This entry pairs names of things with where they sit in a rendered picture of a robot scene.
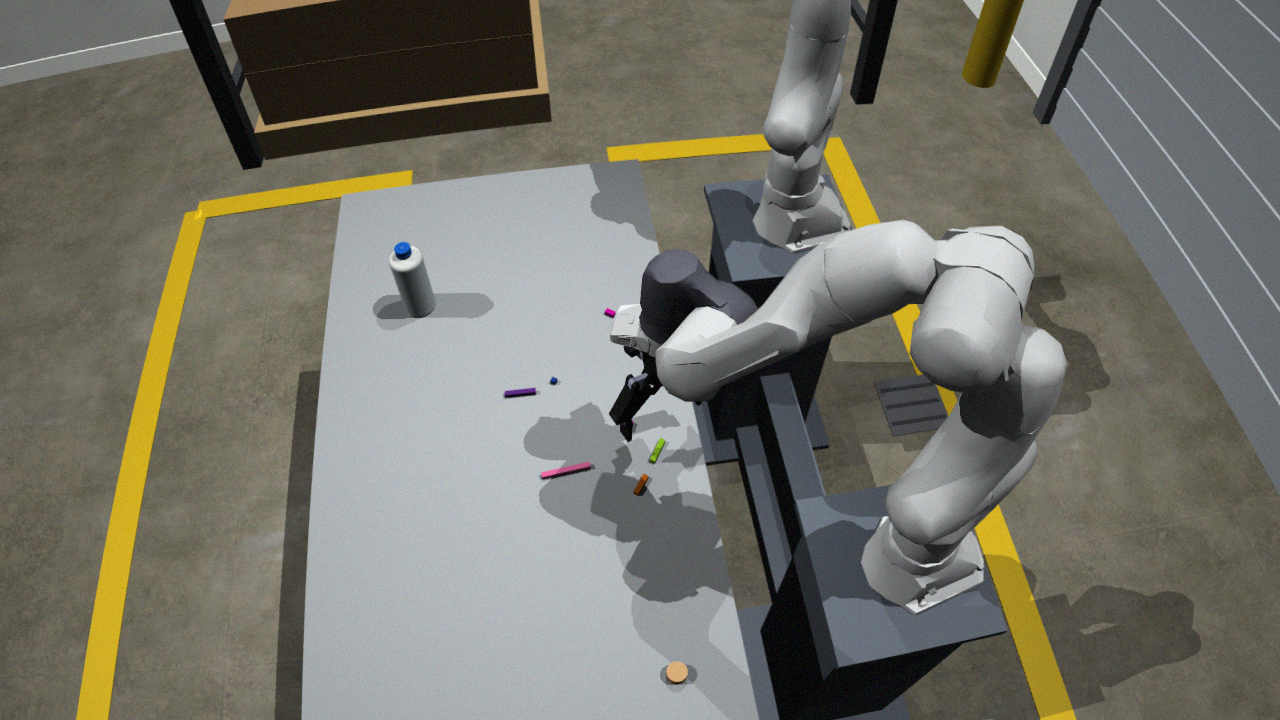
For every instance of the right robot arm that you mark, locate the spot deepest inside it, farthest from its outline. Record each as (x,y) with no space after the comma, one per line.
(795,212)

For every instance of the brown cylinder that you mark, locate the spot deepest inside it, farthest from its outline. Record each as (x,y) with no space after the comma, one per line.
(676,673)

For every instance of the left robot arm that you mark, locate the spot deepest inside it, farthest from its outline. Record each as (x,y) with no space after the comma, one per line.
(968,333)

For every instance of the white plastic bottle with blue cap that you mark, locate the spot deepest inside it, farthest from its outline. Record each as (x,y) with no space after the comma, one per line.
(412,280)

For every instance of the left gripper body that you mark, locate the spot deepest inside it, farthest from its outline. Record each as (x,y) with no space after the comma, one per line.
(650,369)

